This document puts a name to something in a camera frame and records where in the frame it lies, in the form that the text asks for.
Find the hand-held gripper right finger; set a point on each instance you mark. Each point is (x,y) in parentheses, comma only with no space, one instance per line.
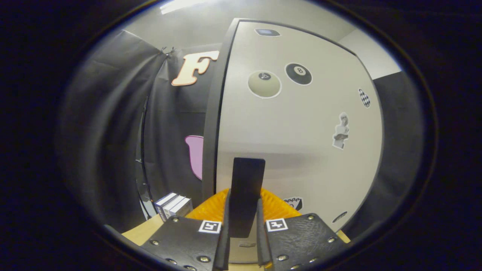
(262,248)

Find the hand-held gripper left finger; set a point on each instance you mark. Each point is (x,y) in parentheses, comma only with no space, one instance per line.
(223,248)

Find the white cabinet door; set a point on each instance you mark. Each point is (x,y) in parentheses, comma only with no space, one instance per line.
(301,150)

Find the dark grey cabinet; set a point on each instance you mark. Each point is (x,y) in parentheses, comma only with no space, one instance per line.
(211,150)

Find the black backdrop cloth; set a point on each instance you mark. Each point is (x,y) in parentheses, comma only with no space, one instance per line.
(105,131)

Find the ceiling light panel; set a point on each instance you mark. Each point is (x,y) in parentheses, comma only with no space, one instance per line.
(180,5)

